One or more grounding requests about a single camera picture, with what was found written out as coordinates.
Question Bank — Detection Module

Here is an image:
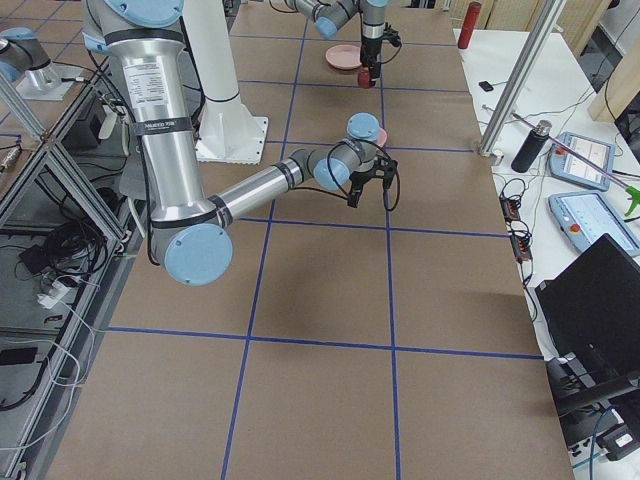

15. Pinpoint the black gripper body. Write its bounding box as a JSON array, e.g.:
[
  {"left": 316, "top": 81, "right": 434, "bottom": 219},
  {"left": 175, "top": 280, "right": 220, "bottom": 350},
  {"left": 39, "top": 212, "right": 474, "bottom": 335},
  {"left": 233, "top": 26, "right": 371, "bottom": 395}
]
[
  {"left": 360, "top": 36, "right": 382, "bottom": 63},
  {"left": 350, "top": 158, "right": 385, "bottom": 186}
]

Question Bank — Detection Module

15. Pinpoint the red apple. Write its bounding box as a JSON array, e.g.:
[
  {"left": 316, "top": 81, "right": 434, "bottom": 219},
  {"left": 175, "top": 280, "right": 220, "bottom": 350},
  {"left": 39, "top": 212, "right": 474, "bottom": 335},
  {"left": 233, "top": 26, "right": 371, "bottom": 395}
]
[{"left": 357, "top": 69, "right": 375, "bottom": 89}]

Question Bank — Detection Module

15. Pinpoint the pink bowl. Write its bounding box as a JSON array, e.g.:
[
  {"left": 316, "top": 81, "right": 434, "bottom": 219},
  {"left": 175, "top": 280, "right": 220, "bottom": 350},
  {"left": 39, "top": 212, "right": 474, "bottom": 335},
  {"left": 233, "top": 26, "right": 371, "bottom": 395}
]
[{"left": 376, "top": 128, "right": 388, "bottom": 147}]

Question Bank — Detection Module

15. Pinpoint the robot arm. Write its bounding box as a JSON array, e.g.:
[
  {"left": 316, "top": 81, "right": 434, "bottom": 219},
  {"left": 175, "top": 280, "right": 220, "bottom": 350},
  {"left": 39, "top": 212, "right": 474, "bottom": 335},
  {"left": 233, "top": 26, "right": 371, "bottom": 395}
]
[
  {"left": 83, "top": 1, "right": 383, "bottom": 286},
  {"left": 284, "top": 0, "right": 388, "bottom": 89}
]

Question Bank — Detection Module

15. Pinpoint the pink plate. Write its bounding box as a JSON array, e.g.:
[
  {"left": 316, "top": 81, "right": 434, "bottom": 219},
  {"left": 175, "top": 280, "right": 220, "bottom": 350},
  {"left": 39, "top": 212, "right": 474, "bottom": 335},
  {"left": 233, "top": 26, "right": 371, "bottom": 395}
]
[{"left": 325, "top": 44, "right": 361, "bottom": 71}]

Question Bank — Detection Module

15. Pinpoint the red bottle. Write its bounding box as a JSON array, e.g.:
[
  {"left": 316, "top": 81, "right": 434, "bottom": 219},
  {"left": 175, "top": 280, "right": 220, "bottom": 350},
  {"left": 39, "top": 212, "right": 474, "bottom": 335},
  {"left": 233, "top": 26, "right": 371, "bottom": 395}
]
[{"left": 457, "top": 1, "right": 482, "bottom": 50}]

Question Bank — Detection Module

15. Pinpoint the small black device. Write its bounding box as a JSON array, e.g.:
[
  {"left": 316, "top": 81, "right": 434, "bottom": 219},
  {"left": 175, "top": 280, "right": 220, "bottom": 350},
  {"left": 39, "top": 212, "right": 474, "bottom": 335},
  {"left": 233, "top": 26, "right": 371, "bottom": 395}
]
[{"left": 478, "top": 81, "right": 494, "bottom": 92}]

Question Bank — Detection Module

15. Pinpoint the orange black usb hub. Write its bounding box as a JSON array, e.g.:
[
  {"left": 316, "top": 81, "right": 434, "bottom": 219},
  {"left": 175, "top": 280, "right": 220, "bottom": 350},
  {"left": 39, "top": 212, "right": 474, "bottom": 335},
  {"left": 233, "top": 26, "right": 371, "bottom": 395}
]
[{"left": 499, "top": 195, "right": 533, "bottom": 264}]

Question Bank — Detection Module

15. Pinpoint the black water bottle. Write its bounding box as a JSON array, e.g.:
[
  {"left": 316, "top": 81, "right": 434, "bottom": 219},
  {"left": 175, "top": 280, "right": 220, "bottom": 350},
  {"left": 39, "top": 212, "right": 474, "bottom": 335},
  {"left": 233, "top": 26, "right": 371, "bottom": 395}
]
[{"left": 510, "top": 120, "right": 552, "bottom": 173}]

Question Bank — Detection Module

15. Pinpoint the far teach pendant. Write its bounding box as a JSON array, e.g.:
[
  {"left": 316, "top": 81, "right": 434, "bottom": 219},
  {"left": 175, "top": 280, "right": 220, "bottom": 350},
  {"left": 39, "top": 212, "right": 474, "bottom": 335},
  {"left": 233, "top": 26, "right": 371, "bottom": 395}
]
[{"left": 548, "top": 132, "right": 615, "bottom": 192}]

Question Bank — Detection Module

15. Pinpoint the teach pendant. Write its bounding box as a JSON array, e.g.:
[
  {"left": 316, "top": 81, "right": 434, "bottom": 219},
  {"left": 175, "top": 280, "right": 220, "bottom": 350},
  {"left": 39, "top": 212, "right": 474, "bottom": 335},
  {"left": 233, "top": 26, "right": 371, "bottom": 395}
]
[
  {"left": 548, "top": 132, "right": 615, "bottom": 192},
  {"left": 548, "top": 191, "right": 639, "bottom": 257}
]

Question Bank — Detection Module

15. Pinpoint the near teach pendant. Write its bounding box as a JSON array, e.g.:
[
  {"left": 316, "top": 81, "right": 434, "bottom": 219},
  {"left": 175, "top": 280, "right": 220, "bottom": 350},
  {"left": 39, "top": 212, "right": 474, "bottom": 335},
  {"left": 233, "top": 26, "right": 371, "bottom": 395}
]
[{"left": 548, "top": 191, "right": 639, "bottom": 257}]

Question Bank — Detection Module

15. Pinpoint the black laptop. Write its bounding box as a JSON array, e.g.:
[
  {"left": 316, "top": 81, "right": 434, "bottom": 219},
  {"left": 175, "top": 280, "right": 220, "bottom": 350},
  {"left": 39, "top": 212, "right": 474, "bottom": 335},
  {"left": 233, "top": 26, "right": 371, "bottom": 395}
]
[{"left": 535, "top": 234, "right": 639, "bottom": 422}]

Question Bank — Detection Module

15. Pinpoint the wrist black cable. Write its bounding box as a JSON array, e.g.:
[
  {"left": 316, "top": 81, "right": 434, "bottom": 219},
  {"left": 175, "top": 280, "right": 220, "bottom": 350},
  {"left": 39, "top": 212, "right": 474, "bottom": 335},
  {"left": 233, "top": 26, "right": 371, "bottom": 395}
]
[{"left": 287, "top": 139, "right": 403, "bottom": 214}]

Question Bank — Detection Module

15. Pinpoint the white camera mast base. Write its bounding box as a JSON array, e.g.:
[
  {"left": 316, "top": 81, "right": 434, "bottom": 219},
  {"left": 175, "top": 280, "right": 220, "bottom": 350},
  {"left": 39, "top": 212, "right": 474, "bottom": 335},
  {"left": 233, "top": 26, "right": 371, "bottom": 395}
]
[{"left": 182, "top": 0, "right": 268, "bottom": 165}]

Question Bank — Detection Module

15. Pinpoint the aluminium frame post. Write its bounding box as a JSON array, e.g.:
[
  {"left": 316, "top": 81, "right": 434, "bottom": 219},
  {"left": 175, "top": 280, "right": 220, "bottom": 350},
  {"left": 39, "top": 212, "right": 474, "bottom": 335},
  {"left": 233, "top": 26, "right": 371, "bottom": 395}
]
[{"left": 477, "top": 0, "right": 566, "bottom": 157}]

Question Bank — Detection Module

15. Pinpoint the green handled grabber tool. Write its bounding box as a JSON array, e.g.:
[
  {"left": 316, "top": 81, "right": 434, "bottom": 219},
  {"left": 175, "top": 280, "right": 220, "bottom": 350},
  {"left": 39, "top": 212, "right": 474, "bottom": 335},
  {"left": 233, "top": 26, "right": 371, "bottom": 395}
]
[{"left": 510, "top": 112, "right": 640, "bottom": 224}]

